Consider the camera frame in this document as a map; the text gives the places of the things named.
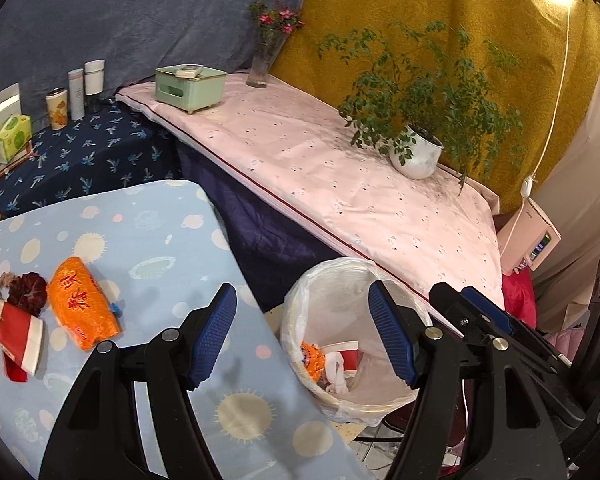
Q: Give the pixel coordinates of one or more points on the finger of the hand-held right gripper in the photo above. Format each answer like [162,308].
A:
[485,307]
[447,302]

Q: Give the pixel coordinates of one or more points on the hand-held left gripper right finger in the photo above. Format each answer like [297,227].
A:
[392,335]

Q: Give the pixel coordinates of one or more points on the blue-grey curtain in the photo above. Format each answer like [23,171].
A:
[130,10]

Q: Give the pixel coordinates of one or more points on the pink appliance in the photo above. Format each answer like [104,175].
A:
[530,235]

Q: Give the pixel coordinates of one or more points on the light blue dotted tablecloth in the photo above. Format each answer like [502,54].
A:
[155,240]

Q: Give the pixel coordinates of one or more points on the dark red scrunchie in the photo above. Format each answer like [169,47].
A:
[27,287]

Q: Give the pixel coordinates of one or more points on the trash bin with white liner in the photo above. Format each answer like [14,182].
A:
[330,300]

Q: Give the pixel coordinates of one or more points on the dark purple cloth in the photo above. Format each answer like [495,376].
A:
[260,220]

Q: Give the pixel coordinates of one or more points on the white capped dark bottle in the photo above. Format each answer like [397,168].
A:
[94,77]

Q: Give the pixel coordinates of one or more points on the green tissue box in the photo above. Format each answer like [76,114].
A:
[190,92]

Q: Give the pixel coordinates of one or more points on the red cloth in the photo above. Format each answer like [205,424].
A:
[517,295]

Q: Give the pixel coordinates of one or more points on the slim white bottle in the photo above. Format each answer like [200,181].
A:
[76,92]

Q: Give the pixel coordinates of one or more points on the green tissue pack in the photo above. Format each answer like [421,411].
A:
[12,140]

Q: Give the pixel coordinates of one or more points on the white tissue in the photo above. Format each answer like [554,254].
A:
[337,375]

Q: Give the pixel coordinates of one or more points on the orange printed snack bag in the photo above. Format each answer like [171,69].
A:
[82,310]

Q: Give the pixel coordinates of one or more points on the navy patterned cloth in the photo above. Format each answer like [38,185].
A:
[95,150]

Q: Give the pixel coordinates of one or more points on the pink down jacket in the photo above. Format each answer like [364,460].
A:
[565,342]

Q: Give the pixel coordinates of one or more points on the red and white paper cup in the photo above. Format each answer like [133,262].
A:
[15,330]
[352,357]

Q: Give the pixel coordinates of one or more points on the glass vase with pink flowers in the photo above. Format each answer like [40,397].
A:
[260,65]

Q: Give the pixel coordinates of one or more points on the orange wrapper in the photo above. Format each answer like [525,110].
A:
[312,357]

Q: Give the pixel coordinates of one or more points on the yellow curtain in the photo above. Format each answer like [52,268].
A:
[430,0]

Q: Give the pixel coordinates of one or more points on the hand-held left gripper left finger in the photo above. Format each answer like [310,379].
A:
[212,335]

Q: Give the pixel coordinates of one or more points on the potted green plant white pot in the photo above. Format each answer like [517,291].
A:
[420,150]

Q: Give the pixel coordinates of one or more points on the pink tablecloth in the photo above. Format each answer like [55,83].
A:
[305,160]

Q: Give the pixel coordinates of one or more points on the patterned orange can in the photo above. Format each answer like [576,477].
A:
[57,110]

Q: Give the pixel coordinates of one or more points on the grey remote control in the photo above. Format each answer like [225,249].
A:
[187,71]

